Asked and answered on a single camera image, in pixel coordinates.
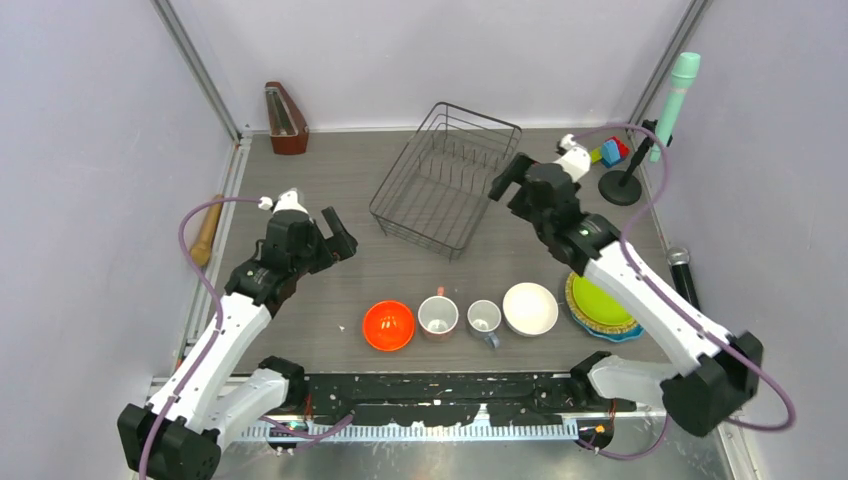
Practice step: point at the black wire dish rack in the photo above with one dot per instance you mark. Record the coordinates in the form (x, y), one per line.
(436, 192)

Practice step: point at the white mug red handle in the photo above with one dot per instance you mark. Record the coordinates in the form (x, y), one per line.
(438, 316)

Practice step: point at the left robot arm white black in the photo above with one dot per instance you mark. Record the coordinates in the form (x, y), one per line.
(185, 427)

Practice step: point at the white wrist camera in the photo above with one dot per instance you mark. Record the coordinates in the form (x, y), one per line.
(574, 159)
(291, 199)

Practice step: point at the mint green microphone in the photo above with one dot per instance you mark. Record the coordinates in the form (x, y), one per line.
(682, 77)

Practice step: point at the orange bowl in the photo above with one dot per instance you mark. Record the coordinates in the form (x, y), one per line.
(388, 326)

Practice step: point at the white bowl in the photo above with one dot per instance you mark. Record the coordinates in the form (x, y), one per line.
(530, 309)

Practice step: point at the white mug grey handle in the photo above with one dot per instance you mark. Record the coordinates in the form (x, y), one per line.
(483, 319)

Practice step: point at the blue polka dot plate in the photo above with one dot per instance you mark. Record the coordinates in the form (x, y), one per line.
(614, 333)

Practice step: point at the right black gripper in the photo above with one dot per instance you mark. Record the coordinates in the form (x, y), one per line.
(514, 173)

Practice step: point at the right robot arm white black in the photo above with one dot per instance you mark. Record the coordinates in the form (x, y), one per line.
(710, 373)

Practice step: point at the wooden rolling pin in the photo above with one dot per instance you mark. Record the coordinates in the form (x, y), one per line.
(201, 249)

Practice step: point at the lime green plate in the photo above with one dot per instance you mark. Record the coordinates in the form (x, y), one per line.
(600, 310)

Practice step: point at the colourful toy blocks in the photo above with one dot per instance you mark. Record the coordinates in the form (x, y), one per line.
(610, 153)

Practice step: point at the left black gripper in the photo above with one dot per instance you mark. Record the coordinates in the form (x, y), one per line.
(343, 244)

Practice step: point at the brown wooden metronome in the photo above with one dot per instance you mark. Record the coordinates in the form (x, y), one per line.
(289, 131)

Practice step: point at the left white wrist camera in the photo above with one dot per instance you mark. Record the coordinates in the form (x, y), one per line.
(291, 199)

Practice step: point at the black handheld microphone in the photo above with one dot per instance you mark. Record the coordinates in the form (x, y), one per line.
(678, 259)

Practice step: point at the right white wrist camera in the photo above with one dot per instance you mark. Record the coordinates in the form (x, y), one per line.
(574, 159)

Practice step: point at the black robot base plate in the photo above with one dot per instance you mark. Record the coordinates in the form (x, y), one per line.
(446, 399)

